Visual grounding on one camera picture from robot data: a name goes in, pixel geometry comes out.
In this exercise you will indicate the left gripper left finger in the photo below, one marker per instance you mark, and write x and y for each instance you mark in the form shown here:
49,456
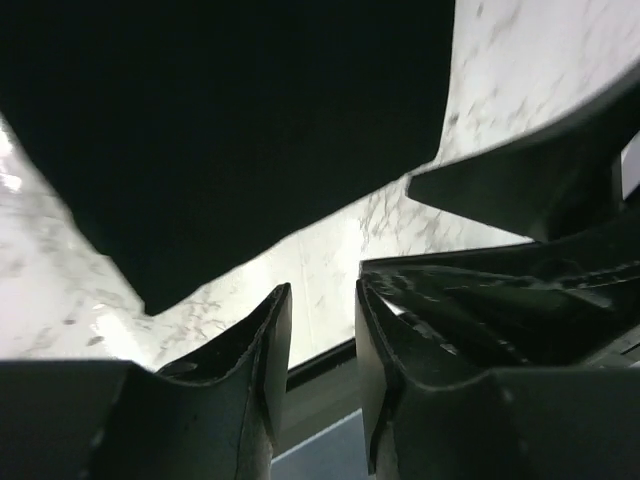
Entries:
233,390

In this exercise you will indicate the black t-shirt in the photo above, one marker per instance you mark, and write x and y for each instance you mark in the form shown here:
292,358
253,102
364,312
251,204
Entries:
188,137

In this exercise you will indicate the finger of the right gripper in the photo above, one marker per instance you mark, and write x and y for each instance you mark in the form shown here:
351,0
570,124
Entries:
566,303
557,180

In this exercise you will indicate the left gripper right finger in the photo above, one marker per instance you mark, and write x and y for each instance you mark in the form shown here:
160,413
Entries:
427,411

